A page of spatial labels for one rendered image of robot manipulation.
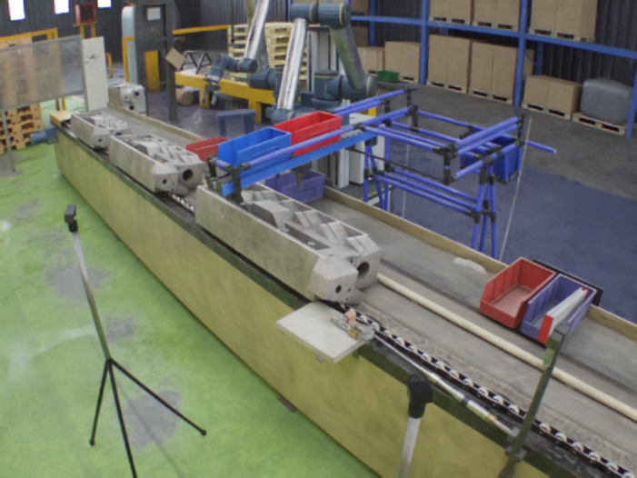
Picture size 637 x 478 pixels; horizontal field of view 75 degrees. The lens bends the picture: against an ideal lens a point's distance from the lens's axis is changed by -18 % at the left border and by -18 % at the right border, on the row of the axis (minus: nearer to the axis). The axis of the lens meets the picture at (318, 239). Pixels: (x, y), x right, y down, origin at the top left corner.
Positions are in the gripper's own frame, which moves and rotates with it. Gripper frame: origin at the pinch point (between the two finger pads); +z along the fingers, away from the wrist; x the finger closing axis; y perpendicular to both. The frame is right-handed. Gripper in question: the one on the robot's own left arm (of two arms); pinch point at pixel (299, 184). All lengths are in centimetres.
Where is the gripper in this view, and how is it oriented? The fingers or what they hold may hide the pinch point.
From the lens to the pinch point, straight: 289.5
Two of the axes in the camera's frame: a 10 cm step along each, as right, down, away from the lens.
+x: 6.5, 3.5, -6.8
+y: -7.6, 3.0, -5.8
